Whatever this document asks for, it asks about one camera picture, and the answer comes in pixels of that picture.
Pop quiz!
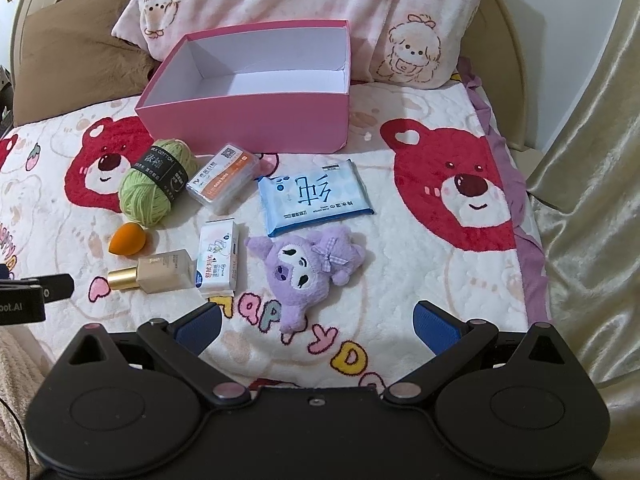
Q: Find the beige bed headboard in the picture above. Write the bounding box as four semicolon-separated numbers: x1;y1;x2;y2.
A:
7;0;533;153

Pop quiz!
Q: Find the beige fluffy cloth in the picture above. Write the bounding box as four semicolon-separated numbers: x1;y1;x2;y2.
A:
0;327;48;480

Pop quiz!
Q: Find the purple plush toy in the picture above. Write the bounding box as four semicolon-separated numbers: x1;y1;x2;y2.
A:
244;225;368;333

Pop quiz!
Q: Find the foundation bottle with gold cap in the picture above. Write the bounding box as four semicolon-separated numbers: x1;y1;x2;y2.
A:
107;249;197;295

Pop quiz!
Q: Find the small white tissue pack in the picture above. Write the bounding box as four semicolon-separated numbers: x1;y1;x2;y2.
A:
195;217;241;296

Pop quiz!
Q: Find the blue wet wipes pack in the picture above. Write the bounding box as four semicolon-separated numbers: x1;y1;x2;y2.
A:
257;158;376;238

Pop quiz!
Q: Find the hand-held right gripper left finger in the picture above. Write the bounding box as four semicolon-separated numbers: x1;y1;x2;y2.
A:
55;302;249;407

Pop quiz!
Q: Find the green yarn ball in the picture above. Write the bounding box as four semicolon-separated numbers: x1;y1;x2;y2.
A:
118;138;193;228

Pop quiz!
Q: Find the thin black cable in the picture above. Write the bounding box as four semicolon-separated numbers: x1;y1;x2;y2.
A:
0;395;33;480

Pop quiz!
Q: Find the dark object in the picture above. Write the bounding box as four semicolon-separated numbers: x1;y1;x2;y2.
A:
0;65;15;128

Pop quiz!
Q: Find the brown pillow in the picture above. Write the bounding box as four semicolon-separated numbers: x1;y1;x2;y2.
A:
11;0;161;128

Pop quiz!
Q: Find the beige shiny curtain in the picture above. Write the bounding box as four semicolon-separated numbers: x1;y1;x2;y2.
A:
525;0;640;401

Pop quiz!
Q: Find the orange makeup sponge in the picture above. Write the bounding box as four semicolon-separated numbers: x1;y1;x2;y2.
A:
107;222;150;256

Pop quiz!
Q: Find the pink cardboard box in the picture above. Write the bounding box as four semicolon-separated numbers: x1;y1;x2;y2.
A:
135;19;351;156

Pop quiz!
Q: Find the clear plastic swab box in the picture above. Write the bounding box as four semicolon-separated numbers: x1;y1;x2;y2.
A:
186;144;262;211

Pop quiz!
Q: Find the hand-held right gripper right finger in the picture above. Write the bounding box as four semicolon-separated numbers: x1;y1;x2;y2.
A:
384;301;581;407

